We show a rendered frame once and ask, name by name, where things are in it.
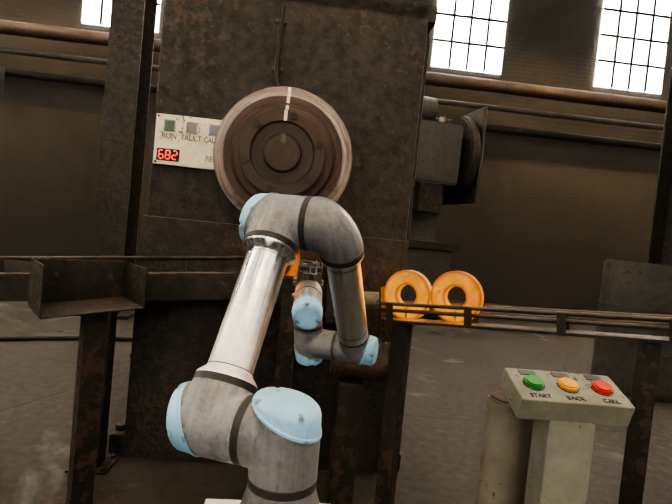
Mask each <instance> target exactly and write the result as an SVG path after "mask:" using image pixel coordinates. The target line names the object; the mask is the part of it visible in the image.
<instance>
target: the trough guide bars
mask: <svg viewBox="0 0 672 504"><path fill-rule="evenodd" d="M403 302H404V303H403ZM403 302H384V301H381V305H386V308H381V311H382V312H386V322H392V320H393V312H397V313H412V314H427V315H442V316H457V317H464V328H470V329H471V326H472V323H479V318H487V319H502V320H517V321H532V322H547V323H557V335H560V336H566V330H569V324H577V325H592V326H607V327H622V328H638V329H653V330H668V337H669V344H672V315H661V314H643V313H624V312H605V311H586V310H567V309H548V308H529V307H511V306H492V305H483V307H475V306H463V305H464V304H454V303H450V304H451V305H439V304H421V303H413V302H414V301H403ZM393 306H404V307H421V308H438V309H455V310H464V313H459V312H443V311H434V309H429V310H428V311H427V310H411V309H395V308H393ZM472 311H489V312H479V314H475V313H472ZM494 312H506V313H494ZM511 313H523V314H511ZM528 314H539V315H528ZM544 315H556V316H544ZM569 316H573V317H569ZM578 317H590V318H578ZM472 318H473V319H472ZM595 318H607V319H595ZM611 319H624V320H611ZM628 320H641V321H628ZM645 321H658V322H645ZM661 322H668V323H661Z"/></svg>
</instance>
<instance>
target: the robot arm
mask: <svg viewBox="0 0 672 504"><path fill-rule="evenodd" d="M239 221H240V225H239V235H240V238H241V240H242V241H243V248H244V249H245V251H246V253H247V254H246V257H245V260H244V262H243V265H242V268H241V271H240V274H239V276H238V279H237V282H236V285H235V288H234V290H233V293H232V296H231V299H230V302H229V304H228V307H227V310H226V313H225V316H224V318H223V321H222V324H221V327H220V330H219V332H218V335H217V338H216V341H215V344H214V346H213V349H212V352H211V355H210V358H209V360H208V363H207V364H206V365H204V366H202V367H200V368H198V369H197V370H196V372H195V374H194V377H193V380H192V382H191V381H188V382H184V383H182V384H180V385H179V386H178V388H177V389H176V390H175V391H174V393H173V394H172V397H171V399H170V402H169V405H168V409H167V416H166V428H167V431H168V437H169V440H170V442H171V444H172V445H173V446H174V447H175V448H176V449H177V450H179V451H182V452H186V453H189V454H191V455H192V456H194V457H204V458H208V459H212V460H217V461H221V462H225V463H229V464H233V465H238V466H242V467H246V468H248V481H247V488H246V490H245V493H244V495H243V497H242V500H241V502H240V504H320V502H319V498H318V494H317V490H316V487H317V474H318V462H319V450H320V439H321V437H322V427H321V417H322V414H321V409H320V407H319V405H318V404H317V403H316V402H315V400H314V399H312V398H311V397H310V396H308V395H306V394H304V393H302V392H299V391H296V390H293V389H289V388H283V387H280V388H276V387H267V388H263V389H260V390H258V391H257V388H258V387H257V385H256V383H255V381H254V379H253V373H254V370H255V367H256V364H257V361H258V357H259V354H260V351H261V348H262V344H263V341H264V338H265V335H266V331H267V328H268V325H269V322H270V319H271V315H272V312H273V309H274V306H275V302H276V299H277V296H278V293H279V289H280V286H281V283H282V280H283V277H284V273H285V270H286V267H287V266H288V265H291V264H293V263H294V262H295V261H296V259H297V256H298V253H299V251H300V250H301V251H314V252H317V253H319V254H320V259H321V262H322V265H321V267H320V263H319V262H317V260H316V262H313V261H310V260H305V259H304V260H301V261H300V259H299V265H298V274H297V277H294V279H293V286H295V293H292V296H293V297H294V302H293V306H292V317H293V323H294V349H295V357H296V360H297V362H298V363H300V364H301V365H304V366H310V365H313V366H315V365H318V364H319V363H321V362H322V360H323V359H328V360H335V361H342V362H348V363H354V364H357V365H369V366H371V365H373V364H374V363H375V362H376V359H377V355H378V347H379V343H378V339H377V338H376V337H374V336H371V335H369V336H368V329H367V319H366V310H365V301H364V292H363V282H362V273H361V264H360V262H361V261H362V259H363V257H364V247H363V241H362V237H361V234H360V232H359V230H358V228H357V226H356V224H355V222H354V221H353V219H352V218H351V217H350V215H349V214H348V213H347V212H346V211H345V210H344V209H343V208H342V207H341V206H340V205H339V204H337V203H336V202H334V201H332V200H331V199H328V198H325V197H321V196H301V195H287V194H278V193H260V194H256V195H254V196H252V197H251V198H250V199H249V200H248V201H247V202H246V204H245V206H244V207H243V209H242V212H241V215H240V219H239ZM323 264H324V265H325V266H326V267H327V273H328V279H329V285H330V290H331V296H332V302H333V308H334V314H335V320H336V326H337V331H332V330H326V329H323V322H322V316H323V307H322V289H323V284H324V280H322V272H323ZM319 269H320V270H321V273H320V272H319Z"/></svg>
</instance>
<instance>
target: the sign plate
mask: <svg viewBox="0 0 672 504"><path fill-rule="evenodd" d="M165 120H171V121H175V130H174V131H168V130H164V125H165ZM188 122H189V123H198V128H197V134H196V133H187V124H188ZM221 122H222V120H215V119H206V118H197V117H188V116H179V115H170V114H161V113H157V117H156V129H155V141H154V153H153V164H159V165H169V166H178V167H188V168H197V169H207V170H214V164H213V147H214V141H215V137H216V136H214V135H209V132H210V125H216V126H220V124H221ZM160 149H163V150H160ZM159 150H160V151H159ZM166 150H170V151H171V153H170V154H169V152H170V151H166ZM158 151H159V153H162V154H159V153H158ZM165 151H166V154H169V155H170V159H166V158H169V155H166V154H165ZM173 151H176V152H177V155H176V152H173ZM158 154H159V157H160V158H162V155H163V158H162V159H159V157H158ZM165 155H166V158H165ZM173 155H176V156H173ZM172 156H173V159H176V160H172Z"/></svg>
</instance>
